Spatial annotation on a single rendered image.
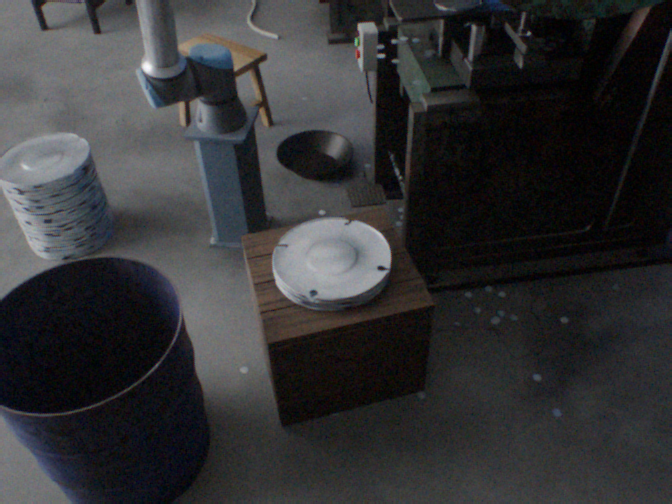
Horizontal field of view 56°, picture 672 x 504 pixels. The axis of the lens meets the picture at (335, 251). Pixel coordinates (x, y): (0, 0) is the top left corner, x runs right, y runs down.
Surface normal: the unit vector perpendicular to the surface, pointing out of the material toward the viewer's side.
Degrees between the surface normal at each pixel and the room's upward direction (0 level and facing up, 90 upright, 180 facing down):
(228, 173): 90
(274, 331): 0
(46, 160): 0
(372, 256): 0
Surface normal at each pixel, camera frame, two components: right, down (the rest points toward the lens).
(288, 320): -0.03, -0.73
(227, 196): -0.15, 0.68
